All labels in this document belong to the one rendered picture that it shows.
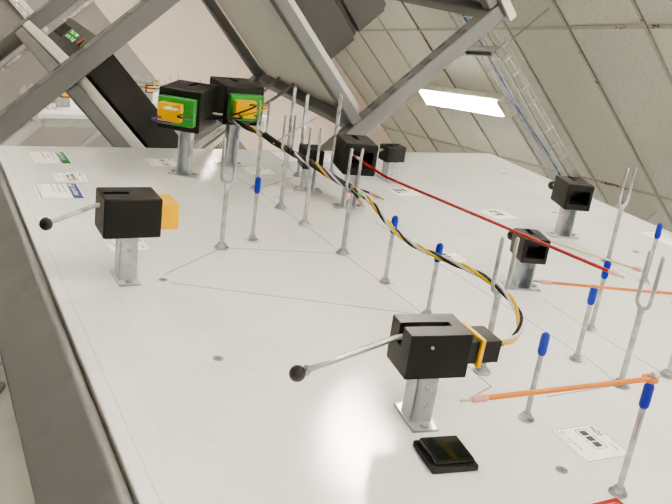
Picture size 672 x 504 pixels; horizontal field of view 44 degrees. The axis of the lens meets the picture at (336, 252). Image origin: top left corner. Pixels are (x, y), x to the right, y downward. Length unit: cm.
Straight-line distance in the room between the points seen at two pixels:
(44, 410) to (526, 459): 40
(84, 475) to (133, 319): 24
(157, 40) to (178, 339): 738
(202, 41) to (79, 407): 759
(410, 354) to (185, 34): 759
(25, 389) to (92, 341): 7
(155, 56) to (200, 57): 43
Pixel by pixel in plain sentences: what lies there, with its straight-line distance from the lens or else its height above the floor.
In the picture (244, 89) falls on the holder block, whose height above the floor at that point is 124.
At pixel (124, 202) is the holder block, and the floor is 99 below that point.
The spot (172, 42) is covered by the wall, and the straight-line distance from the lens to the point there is 816.
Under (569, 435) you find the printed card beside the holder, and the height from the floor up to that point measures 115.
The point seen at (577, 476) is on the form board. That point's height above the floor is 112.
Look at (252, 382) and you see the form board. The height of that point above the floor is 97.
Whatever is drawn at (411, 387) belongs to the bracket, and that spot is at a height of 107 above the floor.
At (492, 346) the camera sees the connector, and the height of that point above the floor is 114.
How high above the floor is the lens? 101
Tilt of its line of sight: 7 degrees up
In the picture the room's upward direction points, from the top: 49 degrees clockwise
